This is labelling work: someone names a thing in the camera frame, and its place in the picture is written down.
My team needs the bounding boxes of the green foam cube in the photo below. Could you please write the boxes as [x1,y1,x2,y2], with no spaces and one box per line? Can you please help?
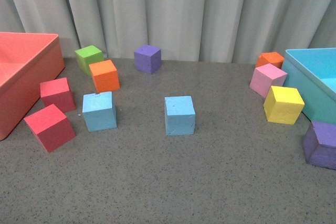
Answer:
[75,45,104,75]

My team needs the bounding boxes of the light blue plastic bin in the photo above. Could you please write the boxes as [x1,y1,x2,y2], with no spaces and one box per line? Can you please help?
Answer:
[282,48,335,124]

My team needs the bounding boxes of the pink plastic bin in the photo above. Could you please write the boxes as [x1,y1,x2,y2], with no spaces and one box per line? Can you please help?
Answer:
[1,32,65,140]

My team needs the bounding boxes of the grey pleated curtain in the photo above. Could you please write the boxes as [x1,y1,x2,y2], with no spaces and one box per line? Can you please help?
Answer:
[1,0,335,63]

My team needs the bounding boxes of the purple foam cube front right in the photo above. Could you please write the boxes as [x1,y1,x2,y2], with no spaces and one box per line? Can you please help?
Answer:
[303,121,335,170]

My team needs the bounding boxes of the orange foam cube right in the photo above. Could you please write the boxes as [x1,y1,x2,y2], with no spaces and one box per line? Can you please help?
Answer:
[255,52,284,69]

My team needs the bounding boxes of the red foam cube front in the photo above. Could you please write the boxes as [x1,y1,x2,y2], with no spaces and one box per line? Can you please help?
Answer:
[24,104,76,153]

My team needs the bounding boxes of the dark red foam cube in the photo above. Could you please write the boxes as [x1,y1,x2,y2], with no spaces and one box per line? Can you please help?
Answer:
[40,77,76,112]

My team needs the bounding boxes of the orange foam cube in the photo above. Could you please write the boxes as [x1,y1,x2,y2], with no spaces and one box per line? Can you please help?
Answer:
[89,60,120,93]
[255,52,284,69]

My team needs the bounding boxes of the yellow foam cube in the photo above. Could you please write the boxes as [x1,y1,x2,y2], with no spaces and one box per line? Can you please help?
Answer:
[264,86,305,125]

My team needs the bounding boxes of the light blue foam cube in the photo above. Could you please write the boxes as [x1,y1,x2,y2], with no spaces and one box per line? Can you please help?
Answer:
[164,96,196,136]
[82,91,117,132]

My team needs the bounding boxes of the pink foam cube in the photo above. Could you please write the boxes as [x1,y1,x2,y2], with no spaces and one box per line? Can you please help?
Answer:
[249,63,287,98]

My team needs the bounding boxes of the purple foam cube near curtain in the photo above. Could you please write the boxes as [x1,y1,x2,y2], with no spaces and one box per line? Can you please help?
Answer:
[134,45,162,74]

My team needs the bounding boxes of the orange foam cube left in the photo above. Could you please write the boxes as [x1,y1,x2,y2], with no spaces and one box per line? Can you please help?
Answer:
[89,60,120,93]

